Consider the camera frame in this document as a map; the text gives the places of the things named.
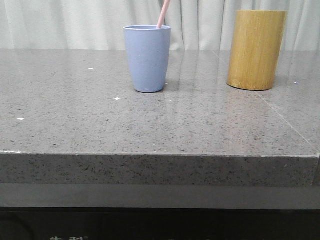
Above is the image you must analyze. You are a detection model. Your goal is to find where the white curtain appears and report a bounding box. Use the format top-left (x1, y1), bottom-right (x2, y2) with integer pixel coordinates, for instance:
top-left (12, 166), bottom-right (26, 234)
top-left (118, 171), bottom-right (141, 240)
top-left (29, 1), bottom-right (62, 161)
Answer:
top-left (0, 0), bottom-right (320, 51)

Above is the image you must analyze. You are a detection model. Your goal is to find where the bamboo cylindrical holder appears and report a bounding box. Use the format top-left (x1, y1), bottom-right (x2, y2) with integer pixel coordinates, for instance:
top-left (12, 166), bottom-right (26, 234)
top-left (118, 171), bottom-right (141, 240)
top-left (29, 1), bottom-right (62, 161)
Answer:
top-left (227, 10), bottom-right (287, 91)

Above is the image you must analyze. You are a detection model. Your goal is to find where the blue plastic cup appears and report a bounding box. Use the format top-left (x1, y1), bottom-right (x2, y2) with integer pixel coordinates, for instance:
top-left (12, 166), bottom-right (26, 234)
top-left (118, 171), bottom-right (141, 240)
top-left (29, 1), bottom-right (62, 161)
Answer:
top-left (123, 25), bottom-right (172, 93)

